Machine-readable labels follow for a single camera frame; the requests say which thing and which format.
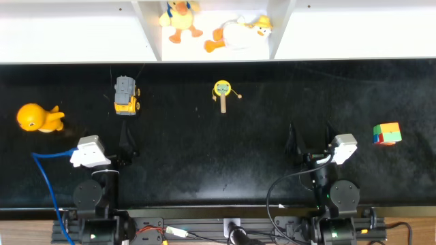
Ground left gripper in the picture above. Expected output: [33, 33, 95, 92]
[108, 120, 139, 168]

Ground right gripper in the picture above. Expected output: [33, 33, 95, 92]
[285, 122, 339, 168]

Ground grey and yellow toy truck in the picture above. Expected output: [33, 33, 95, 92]
[113, 76, 142, 116]

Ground yellow rubber duck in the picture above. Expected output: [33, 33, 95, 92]
[16, 103, 65, 133]

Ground yellow wooden rattle drum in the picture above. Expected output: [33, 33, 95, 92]
[211, 80, 243, 114]

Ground many-coloured puzzle cube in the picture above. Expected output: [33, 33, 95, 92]
[373, 122, 403, 146]

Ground white shelf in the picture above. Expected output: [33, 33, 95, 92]
[0, 0, 436, 65]

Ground white plush duck yellow hat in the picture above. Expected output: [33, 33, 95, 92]
[204, 14, 274, 54]

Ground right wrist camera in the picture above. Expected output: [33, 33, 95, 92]
[328, 133, 358, 166]

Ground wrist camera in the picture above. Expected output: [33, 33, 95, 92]
[69, 134, 112, 169]
[328, 133, 358, 166]

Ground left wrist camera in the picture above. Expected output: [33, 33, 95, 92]
[69, 134, 112, 169]

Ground blue cable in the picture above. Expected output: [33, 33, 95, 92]
[31, 148, 79, 245]

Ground mounting rail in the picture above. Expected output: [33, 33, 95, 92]
[50, 210, 388, 245]

